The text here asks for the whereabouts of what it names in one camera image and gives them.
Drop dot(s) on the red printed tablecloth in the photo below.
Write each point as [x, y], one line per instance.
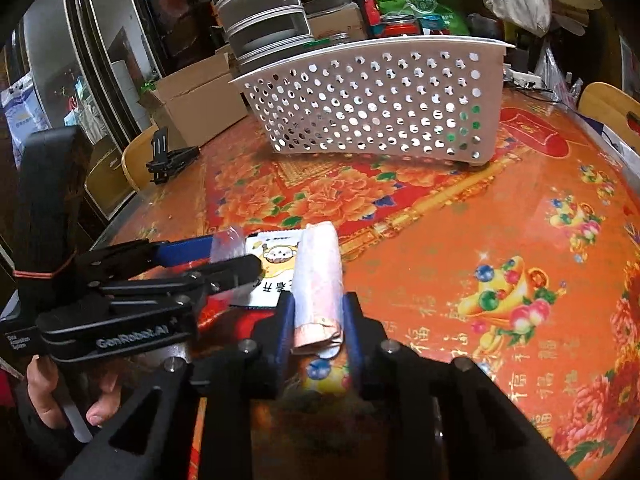
[450, 240]

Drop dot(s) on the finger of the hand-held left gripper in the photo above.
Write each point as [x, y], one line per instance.
[190, 250]
[225, 272]

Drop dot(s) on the wooden chair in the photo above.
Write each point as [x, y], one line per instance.
[135, 160]
[605, 105]

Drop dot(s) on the black clamp stand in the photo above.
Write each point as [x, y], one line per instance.
[170, 160]

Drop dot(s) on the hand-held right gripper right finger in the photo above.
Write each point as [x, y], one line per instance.
[350, 330]

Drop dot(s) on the person's left hand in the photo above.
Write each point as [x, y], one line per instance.
[42, 390]

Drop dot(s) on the green packet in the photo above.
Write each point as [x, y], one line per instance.
[473, 109]

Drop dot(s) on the white perforated plastic basket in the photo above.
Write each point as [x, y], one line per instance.
[350, 100]

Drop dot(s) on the large open cardboard box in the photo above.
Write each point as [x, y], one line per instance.
[200, 105]

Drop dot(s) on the glass jar with red lid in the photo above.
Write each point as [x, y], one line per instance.
[400, 27]

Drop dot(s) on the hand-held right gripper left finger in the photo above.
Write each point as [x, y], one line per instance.
[285, 325]

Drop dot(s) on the clear plastic bag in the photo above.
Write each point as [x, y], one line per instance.
[555, 75]

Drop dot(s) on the dark glass cabinet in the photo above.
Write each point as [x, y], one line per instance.
[75, 60]

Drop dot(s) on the white pink towel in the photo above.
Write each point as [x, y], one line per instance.
[317, 280]

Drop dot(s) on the small cardboard box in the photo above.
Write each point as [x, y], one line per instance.
[335, 25]

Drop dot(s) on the stacked grey drawer unit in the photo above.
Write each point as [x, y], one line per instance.
[265, 25]

